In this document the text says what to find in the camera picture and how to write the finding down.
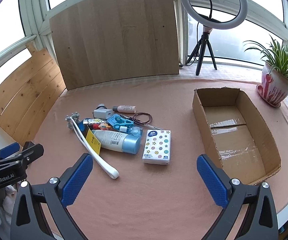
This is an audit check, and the red white ceramic pot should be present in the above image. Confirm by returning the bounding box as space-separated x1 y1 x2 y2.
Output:
257 62 288 108

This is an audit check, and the white massager with grey balls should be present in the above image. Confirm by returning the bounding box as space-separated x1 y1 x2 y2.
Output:
65 115 120 179

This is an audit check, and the pine slatted board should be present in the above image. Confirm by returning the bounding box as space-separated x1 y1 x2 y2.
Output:
0 48 66 146

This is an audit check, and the patterned tissue pack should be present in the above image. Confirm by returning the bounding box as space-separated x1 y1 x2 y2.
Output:
142 129 171 165

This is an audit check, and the black gel pen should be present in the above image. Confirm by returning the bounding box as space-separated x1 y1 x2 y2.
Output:
120 113 162 130

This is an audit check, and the white usb charger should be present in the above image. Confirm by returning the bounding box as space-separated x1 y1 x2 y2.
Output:
93 103 114 120

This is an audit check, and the cartoon doll keychain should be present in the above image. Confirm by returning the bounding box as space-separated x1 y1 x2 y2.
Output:
92 122 113 131

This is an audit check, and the light wooden board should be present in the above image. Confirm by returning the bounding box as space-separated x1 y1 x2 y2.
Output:
50 0 179 90

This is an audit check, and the spider plant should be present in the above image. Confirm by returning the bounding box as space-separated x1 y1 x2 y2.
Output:
244 36 288 80

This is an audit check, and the blue phone stand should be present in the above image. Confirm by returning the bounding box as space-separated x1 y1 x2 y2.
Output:
107 114 121 129

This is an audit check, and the small pink bottle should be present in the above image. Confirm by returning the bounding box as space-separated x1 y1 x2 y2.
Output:
112 105 136 113

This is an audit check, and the brown cardboard box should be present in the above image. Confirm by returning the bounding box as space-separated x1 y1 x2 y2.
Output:
192 87 281 185

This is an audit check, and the black tripod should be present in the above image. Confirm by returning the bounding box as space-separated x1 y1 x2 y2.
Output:
186 26 217 76

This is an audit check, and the white blue lotion tube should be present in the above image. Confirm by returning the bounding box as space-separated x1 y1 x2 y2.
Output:
92 129 141 154

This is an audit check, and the clear blue spray bottle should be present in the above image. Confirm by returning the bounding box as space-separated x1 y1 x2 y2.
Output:
119 126 142 137

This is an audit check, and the maroon hair tie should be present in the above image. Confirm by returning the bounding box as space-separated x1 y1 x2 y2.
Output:
132 112 153 126

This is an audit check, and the blue mini fan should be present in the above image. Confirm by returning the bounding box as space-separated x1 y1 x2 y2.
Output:
114 116 134 130

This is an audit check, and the patterned lighter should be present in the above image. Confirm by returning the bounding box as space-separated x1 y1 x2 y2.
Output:
83 118 106 126

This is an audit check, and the white ring light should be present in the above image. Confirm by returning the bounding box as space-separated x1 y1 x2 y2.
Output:
181 0 248 30

